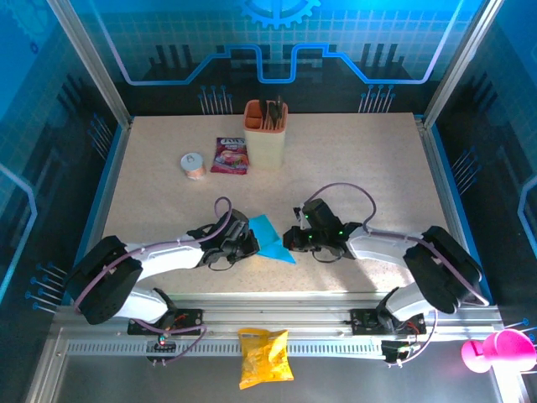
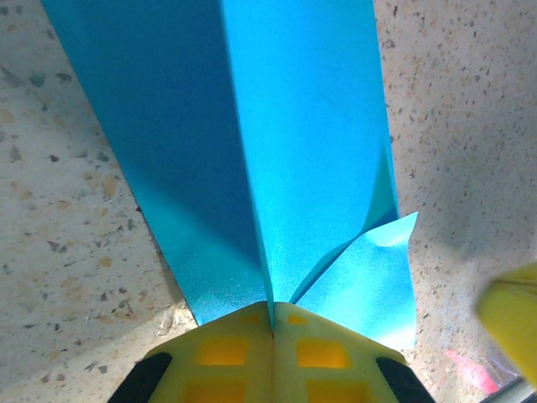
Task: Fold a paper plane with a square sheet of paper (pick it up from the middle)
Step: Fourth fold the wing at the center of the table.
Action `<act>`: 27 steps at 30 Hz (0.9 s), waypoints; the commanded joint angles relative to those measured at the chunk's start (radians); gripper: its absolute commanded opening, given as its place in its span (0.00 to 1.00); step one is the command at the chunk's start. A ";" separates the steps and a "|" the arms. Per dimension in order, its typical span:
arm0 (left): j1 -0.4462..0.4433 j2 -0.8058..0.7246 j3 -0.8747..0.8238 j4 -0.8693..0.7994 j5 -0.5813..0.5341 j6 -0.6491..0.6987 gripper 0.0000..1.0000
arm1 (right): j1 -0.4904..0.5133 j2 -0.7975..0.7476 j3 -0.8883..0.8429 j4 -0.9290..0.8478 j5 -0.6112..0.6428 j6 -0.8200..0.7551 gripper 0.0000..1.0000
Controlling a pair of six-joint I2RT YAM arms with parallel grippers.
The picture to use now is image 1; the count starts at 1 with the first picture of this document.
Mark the blue paper sheet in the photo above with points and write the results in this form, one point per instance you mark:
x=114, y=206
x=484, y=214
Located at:
x=270, y=243

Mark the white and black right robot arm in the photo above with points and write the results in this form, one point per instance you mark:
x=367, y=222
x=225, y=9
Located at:
x=440, y=268

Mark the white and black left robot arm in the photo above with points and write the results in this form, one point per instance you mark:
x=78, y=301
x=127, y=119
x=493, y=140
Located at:
x=105, y=285

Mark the small tin can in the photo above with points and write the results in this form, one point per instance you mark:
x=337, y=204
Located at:
x=192, y=165

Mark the purple candy bag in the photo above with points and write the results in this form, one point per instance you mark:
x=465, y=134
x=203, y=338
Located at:
x=230, y=157

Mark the beige utensil holder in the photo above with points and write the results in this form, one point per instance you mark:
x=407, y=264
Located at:
x=265, y=144

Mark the yellow chip bag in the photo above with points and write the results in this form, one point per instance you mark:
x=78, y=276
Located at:
x=264, y=361

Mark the black utensil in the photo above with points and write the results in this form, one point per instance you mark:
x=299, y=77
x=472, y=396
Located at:
x=275, y=110

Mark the pink plastic object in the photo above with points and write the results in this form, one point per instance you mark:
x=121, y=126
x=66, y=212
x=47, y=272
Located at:
x=503, y=350

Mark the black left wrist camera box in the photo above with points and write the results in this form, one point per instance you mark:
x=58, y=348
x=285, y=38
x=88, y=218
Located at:
x=235, y=221

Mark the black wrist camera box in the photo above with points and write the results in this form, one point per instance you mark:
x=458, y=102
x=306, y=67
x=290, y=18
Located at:
x=319, y=214
x=235, y=221

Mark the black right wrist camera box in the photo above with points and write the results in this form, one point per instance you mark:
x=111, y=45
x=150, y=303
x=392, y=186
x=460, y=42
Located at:
x=319, y=214

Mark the aluminium frame rail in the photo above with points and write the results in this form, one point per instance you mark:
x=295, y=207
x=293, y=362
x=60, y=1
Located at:
x=272, y=310

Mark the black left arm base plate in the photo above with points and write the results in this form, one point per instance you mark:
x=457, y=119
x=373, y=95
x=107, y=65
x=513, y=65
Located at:
x=189, y=319

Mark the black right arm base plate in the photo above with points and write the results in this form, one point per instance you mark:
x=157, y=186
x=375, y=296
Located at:
x=365, y=321

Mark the aluminium frame post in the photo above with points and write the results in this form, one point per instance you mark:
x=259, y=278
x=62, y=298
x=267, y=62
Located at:
x=457, y=67
x=92, y=67

